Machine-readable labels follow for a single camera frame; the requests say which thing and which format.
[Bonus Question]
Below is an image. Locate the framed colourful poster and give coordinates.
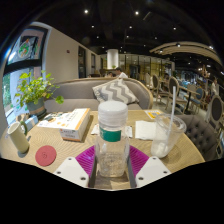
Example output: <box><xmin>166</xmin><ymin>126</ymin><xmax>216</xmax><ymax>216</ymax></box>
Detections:
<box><xmin>7</xmin><ymin>28</ymin><xmax>48</xmax><ymax>64</ymax></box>

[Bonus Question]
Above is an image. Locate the grey curved sofa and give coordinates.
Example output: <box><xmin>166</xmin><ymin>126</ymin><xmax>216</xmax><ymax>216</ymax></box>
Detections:
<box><xmin>44</xmin><ymin>77</ymin><xmax>155</xmax><ymax>114</ymax></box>

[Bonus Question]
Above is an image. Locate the white paper napkin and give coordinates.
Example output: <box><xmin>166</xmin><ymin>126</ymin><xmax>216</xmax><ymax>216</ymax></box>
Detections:
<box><xmin>134</xmin><ymin>120</ymin><xmax>158</xmax><ymax>141</ymax></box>

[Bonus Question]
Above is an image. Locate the grey white chevron cushion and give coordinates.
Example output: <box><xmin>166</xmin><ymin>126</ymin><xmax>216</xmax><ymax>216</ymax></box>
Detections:
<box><xmin>92</xmin><ymin>78</ymin><xmax>140</xmax><ymax>105</ymax></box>

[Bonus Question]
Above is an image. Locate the small yellow card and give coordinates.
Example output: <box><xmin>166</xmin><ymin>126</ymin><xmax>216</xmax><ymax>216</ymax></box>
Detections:
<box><xmin>144</xmin><ymin>109</ymin><xmax>165</xmax><ymax>120</ymax></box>

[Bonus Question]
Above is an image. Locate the clear plastic bottle white cap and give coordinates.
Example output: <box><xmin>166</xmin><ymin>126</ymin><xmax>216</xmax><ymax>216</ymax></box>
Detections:
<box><xmin>94</xmin><ymin>100</ymin><xmax>131</xmax><ymax>178</ymax></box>

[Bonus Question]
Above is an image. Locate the light blue small carton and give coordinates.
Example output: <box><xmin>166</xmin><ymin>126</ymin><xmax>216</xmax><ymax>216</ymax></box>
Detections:
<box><xmin>24</xmin><ymin>115</ymin><xmax>40</xmax><ymax>132</ymax></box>

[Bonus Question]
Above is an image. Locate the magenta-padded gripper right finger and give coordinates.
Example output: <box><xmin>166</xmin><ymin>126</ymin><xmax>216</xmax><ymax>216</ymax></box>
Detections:
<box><xmin>126</xmin><ymin>145</ymin><xmax>172</xmax><ymax>189</ymax></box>

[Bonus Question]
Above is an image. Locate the grey tufted chair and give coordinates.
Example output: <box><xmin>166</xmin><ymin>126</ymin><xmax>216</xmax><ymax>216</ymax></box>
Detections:
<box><xmin>176</xmin><ymin>114</ymin><xmax>219</xmax><ymax>162</ymax></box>

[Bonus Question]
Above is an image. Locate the flat round red coaster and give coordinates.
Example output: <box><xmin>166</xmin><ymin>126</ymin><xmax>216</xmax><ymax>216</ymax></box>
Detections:
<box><xmin>34</xmin><ymin>144</ymin><xmax>58</xmax><ymax>167</ymax></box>

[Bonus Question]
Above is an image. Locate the green potted plant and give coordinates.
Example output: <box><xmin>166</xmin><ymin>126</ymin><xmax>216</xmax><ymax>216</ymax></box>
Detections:
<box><xmin>13</xmin><ymin>70</ymin><xmax>65</xmax><ymax>118</ymax></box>

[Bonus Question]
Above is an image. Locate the clear plastic cup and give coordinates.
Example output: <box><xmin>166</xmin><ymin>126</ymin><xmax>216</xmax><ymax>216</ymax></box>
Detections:
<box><xmin>150</xmin><ymin>113</ymin><xmax>188</xmax><ymax>159</ymax></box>

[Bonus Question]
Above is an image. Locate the white and orange carton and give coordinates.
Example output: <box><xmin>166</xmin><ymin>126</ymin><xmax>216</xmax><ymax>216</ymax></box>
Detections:
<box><xmin>36</xmin><ymin>107</ymin><xmax>92</xmax><ymax>143</ymax></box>

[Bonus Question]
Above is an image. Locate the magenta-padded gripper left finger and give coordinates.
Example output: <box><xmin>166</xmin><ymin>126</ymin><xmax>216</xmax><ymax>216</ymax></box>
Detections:
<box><xmin>53</xmin><ymin>144</ymin><xmax>100</xmax><ymax>190</ymax></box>

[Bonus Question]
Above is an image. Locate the white drinking straw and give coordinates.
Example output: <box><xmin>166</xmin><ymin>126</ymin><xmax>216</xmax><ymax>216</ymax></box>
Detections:
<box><xmin>166</xmin><ymin>85</ymin><xmax>177</xmax><ymax>141</ymax></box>

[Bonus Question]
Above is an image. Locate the person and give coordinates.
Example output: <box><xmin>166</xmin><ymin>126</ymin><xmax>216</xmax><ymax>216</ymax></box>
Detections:
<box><xmin>114</xmin><ymin>66</ymin><xmax>129</xmax><ymax>80</ymax></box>

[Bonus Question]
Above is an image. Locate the pale ceramic mug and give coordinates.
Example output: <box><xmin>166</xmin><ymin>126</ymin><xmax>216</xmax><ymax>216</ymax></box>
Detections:
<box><xmin>6</xmin><ymin>121</ymin><xmax>31</xmax><ymax>154</ymax></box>

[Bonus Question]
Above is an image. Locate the group of ceiling lights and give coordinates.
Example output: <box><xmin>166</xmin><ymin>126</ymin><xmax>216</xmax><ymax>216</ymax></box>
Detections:
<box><xmin>83</xmin><ymin>8</ymin><xmax>214</xmax><ymax>51</ymax></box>

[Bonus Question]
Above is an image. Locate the group of dining chairs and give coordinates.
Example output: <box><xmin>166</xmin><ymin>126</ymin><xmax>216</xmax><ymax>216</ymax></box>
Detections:
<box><xmin>151</xmin><ymin>74</ymin><xmax>224</xmax><ymax>158</ymax></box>

